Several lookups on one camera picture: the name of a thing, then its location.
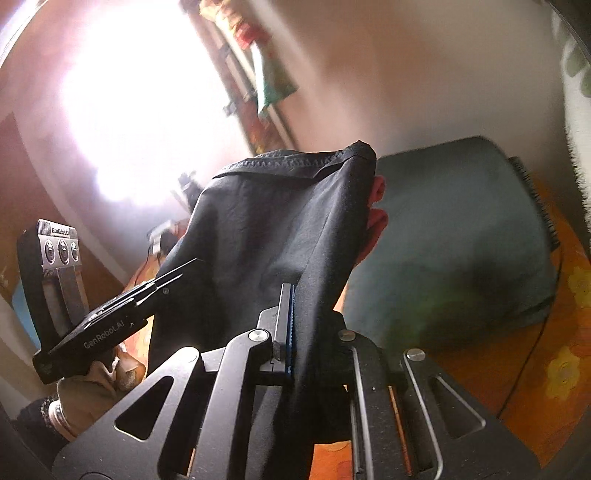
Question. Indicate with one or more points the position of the white floral cloth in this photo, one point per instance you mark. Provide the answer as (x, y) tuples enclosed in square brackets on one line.
[(577, 92)]

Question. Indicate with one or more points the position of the person's left hand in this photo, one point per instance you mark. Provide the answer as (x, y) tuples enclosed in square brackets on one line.
[(92, 392)]

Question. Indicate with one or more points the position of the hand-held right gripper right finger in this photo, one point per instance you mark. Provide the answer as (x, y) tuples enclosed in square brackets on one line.
[(367, 353)]

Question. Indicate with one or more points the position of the dark green pillow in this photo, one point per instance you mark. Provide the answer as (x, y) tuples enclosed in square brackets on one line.
[(452, 240)]

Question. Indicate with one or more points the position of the small black tripod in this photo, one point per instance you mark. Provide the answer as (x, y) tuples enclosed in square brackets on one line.
[(188, 187)]

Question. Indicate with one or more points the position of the colourful patterned hanging cloth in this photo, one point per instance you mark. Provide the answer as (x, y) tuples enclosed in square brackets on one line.
[(272, 78)]

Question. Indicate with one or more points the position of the orange floral bed sheet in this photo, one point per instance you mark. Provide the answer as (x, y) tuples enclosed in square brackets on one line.
[(508, 369)]

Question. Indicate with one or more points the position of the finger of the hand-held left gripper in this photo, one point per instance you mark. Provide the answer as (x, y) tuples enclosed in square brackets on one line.
[(154, 288)]

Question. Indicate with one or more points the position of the black pants with pink waistband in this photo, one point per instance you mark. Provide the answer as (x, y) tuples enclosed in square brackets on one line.
[(258, 230)]

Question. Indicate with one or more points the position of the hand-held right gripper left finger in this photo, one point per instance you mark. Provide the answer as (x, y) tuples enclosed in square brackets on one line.
[(289, 323)]

